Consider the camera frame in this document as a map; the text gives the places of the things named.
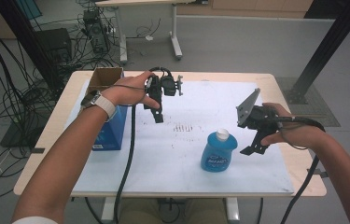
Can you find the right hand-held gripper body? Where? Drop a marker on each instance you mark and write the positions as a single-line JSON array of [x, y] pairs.
[[253, 115]]

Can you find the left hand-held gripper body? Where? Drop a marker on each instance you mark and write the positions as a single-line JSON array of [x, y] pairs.
[[169, 85]]

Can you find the blue bottle with white cap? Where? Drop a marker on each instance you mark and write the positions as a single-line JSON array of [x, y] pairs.
[[217, 155]]

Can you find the blue cardboard box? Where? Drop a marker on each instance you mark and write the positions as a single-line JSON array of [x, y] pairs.
[[113, 130]]

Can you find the person's right hand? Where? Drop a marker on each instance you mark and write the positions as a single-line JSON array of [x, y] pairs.
[[300, 135]]

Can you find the person's left hand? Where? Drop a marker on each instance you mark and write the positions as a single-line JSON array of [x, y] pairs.
[[126, 91]]

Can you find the light wooden table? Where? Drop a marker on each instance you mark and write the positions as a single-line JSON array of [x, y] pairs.
[[298, 161]]

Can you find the desk with white legs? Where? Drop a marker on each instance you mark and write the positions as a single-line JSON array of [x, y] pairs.
[[175, 37]]

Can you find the white table mat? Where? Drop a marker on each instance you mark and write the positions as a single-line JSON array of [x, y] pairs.
[[175, 168]]

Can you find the person's olive pants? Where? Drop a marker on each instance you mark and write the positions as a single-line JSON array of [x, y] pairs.
[[200, 213]]

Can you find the black equipment box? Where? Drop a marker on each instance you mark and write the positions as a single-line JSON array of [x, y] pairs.
[[54, 45]]

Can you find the black table clip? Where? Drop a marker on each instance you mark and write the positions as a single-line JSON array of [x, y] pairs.
[[37, 150]]

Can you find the black floor plate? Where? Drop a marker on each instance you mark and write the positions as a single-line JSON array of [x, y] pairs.
[[17, 137]]

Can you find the person's white shirt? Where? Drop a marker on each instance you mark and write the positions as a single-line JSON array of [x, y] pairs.
[[34, 221]]

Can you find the black metal post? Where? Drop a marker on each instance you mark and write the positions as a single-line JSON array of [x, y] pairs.
[[29, 43], [328, 46]]

